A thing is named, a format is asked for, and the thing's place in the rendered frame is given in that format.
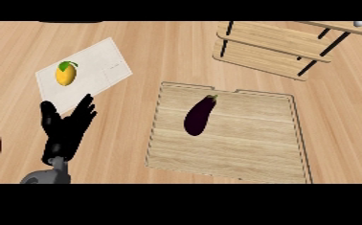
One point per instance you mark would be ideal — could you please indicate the wooden tray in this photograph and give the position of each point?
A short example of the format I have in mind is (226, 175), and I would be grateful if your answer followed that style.
(235, 136)

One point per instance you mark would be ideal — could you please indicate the wooden tiered shelf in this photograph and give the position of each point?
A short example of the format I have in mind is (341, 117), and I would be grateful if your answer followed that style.
(278, 48)

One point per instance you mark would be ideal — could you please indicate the dark purple eggplant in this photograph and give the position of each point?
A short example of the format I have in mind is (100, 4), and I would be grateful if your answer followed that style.
(199, 115)

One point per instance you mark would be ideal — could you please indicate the yellow mango with green leaf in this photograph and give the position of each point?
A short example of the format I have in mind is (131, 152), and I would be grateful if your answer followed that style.
(65, 74)

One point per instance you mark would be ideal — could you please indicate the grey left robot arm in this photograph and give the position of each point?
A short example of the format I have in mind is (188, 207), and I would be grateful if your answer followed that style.
(49, 174)

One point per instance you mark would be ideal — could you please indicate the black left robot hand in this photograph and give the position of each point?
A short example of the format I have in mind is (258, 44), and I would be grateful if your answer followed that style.
(65, 130)

